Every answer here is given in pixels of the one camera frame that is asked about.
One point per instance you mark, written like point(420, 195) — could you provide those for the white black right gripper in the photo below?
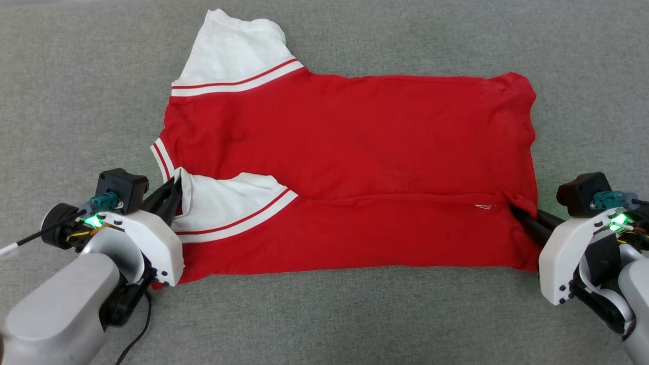
point(563, 258)

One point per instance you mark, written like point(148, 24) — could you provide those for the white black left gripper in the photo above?
point(157, 243)

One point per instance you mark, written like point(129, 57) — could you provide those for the red and white shirt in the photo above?
point(355, 152)

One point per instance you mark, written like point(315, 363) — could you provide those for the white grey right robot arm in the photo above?
point(634, 294)

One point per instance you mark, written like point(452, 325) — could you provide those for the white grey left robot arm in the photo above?
point(61, 309)

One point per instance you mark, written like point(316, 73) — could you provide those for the grey fabric sofa cushion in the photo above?
point(355, 314)

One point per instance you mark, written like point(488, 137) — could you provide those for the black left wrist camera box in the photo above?
point(121, 187)

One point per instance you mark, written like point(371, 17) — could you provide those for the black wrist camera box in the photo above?
point(121, 187)
point(580, 192)

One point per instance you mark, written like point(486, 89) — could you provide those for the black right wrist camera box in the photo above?
point(580, 192)

